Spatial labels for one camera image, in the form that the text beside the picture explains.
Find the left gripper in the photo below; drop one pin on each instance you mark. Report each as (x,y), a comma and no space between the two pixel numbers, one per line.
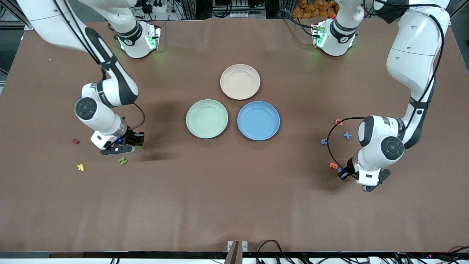
(348,171)

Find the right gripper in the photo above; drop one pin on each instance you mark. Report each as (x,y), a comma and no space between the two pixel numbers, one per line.
(131,137)

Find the green foam letter N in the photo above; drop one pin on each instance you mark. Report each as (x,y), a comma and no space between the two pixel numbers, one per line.
(123,160)

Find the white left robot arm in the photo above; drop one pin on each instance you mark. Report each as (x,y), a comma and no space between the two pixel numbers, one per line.
(414,47)

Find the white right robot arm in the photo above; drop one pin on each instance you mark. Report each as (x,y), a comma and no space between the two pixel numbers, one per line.
(100,117)

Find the blue foam letter x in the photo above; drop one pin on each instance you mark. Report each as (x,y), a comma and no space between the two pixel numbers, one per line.
(347,135)

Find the pink foam letter Q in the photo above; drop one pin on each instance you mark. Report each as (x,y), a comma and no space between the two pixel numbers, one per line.
(335,122)

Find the yellow foam letter K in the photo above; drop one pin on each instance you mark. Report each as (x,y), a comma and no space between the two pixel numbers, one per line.
(81,167)

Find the green plate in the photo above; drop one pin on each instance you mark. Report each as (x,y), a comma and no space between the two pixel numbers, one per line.
(207,118)

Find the blue plate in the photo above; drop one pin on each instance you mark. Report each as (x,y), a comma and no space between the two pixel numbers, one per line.
(258,120)

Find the black table edge strip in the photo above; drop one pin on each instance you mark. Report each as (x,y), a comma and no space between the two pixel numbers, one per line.
(146,255)

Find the brown table cover mat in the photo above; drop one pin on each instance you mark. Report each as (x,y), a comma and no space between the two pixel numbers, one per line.
(234,201)

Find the beige plate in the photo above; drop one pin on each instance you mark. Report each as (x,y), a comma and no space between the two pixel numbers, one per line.
(240,81)

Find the white power strip with plugs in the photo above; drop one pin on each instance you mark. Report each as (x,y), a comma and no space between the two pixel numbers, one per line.
(158,6)

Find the bag of orange fruits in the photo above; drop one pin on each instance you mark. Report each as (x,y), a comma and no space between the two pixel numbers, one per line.
(307,11)

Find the metal table edge bracket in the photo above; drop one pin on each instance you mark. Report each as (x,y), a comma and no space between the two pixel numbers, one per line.
(237,245)

